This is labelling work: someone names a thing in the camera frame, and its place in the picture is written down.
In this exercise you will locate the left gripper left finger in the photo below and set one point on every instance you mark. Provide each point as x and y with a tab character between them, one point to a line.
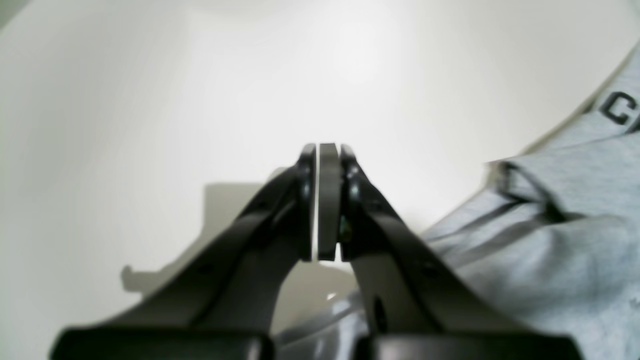
221	304

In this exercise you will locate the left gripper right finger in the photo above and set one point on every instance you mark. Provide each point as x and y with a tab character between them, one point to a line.
416	307

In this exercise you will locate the grey T-shirt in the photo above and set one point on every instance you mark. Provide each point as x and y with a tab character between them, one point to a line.
552	242

